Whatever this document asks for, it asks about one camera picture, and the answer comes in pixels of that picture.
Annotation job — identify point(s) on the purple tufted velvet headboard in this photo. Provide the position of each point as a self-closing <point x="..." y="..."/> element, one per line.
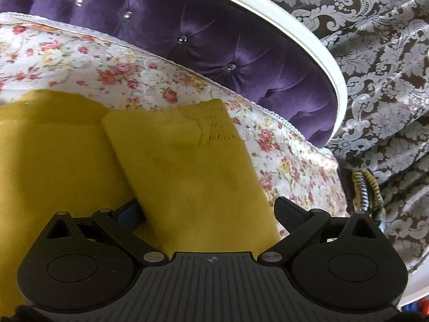
<point x="252" y="47"/>

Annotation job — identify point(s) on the damask patterned curtain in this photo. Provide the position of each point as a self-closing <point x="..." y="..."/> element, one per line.
<point x="381" y="47"/>

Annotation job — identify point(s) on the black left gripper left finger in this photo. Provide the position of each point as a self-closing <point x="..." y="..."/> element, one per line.
<point x="85" y="263"/>

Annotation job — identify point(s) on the mustard yellow knit garment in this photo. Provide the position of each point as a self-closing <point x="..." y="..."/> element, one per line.
<point x="187" y="167"/>

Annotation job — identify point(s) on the floral bed cover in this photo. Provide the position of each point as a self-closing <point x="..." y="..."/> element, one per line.
<point x="37" y="53"/>

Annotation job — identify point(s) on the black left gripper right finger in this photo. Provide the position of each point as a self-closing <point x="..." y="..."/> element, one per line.
<point x="340" y="263"/>

